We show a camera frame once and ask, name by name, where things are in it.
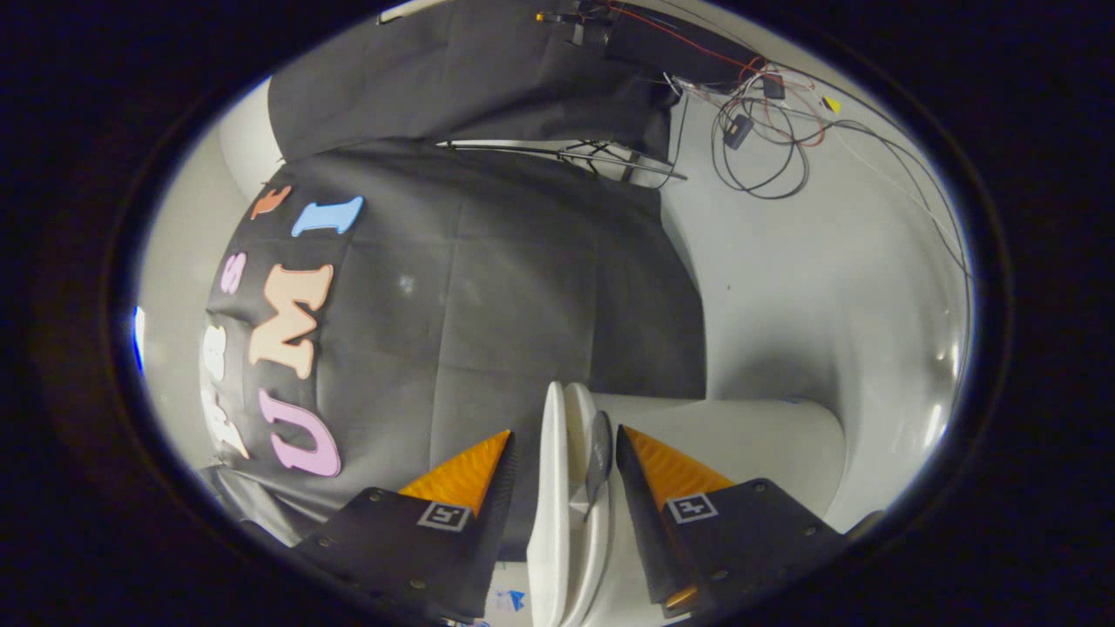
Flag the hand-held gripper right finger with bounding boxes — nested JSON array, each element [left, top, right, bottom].
[[615, 425, 848, 620]]

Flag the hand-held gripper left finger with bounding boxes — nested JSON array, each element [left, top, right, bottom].
[[291, 429, 518, 626]]

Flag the white toilet lid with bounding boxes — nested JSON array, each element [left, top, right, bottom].
[[528, 381, 576, 627]]

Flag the grey lid pull tab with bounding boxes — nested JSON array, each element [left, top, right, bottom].
[[584, 410, 615, 522]]

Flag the black backdrop cloth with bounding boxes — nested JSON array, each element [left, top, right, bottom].
[[267, 0, 682, 165], [199, 462, 301, 549], [199, 139, 708, 558]]

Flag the black tripod stand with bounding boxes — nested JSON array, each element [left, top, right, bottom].
[[436, 138, 689, 185]]

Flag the dark equipment case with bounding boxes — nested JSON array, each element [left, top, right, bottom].
[[536, 0, 769, 86]]

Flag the black looped cable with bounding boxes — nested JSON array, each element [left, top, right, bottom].
[[709, 77, 813, 201]]

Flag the thin white cable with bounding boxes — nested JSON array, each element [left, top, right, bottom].
[[767, 96, 975, 288]]

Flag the thin red cable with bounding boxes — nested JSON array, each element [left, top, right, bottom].
[[608, 0, 830, 149]]

